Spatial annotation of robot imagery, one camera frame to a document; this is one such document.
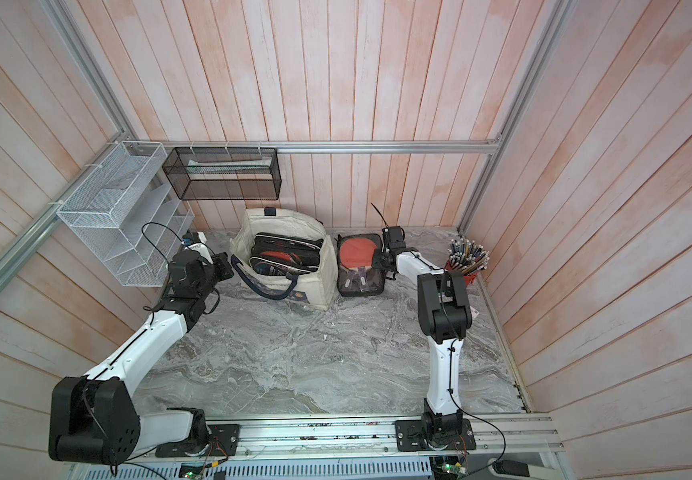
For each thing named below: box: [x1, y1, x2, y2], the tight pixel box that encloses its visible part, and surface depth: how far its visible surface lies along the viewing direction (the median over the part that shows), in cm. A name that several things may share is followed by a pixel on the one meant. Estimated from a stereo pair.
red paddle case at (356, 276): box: [337, 233, 385, 297], surface depth 106 cm
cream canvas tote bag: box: [230, 206, 337, 311], surface depth 94 cm
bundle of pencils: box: [448, 237, 490, 276], surface depth 92 cm
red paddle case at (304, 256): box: [250, 247, 320, 267], surface depth 95 cm
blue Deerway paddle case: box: [249, 256, 311, 277], surface depth 93 cm
